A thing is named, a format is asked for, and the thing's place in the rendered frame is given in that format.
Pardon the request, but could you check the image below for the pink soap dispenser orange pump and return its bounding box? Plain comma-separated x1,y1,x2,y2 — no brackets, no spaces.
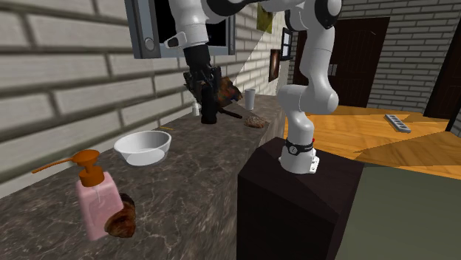
31,149,125,242

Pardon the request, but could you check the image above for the dark reddish wall picture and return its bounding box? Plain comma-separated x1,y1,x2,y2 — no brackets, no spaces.
267,49,281,83

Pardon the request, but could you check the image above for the black bottle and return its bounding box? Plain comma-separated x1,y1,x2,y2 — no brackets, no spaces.
200,83,219,126

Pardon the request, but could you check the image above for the grey power strip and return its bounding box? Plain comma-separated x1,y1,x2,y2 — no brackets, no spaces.
383,113,412,134

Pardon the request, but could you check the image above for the thin black stick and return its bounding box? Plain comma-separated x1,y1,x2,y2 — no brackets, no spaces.
216,107,243,120

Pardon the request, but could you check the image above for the yellow green wall picture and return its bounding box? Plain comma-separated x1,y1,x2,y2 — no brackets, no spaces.
256,3,274,35

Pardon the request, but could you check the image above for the white bowl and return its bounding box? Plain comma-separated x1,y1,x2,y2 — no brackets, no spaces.
113,130,173,167

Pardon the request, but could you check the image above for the brown cookie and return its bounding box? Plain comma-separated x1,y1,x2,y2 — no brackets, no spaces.
243,114,267,129

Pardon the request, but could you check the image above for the brown croissant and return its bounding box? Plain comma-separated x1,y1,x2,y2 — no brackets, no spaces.
103,193,137,239

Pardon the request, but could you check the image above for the dark brown double door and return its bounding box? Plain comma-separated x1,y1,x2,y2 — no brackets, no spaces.
293,16,391,108

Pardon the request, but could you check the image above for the brown mottled lump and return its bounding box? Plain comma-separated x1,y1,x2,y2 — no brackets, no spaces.
215,75,243,108

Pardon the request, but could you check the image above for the grey framed window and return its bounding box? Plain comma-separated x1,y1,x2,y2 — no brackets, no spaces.
123,0,237,60

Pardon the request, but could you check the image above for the dark robot stand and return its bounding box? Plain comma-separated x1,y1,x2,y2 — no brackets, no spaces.
236,137,365,260

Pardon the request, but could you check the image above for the grey cup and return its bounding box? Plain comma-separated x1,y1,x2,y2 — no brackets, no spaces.
244,88,256,111

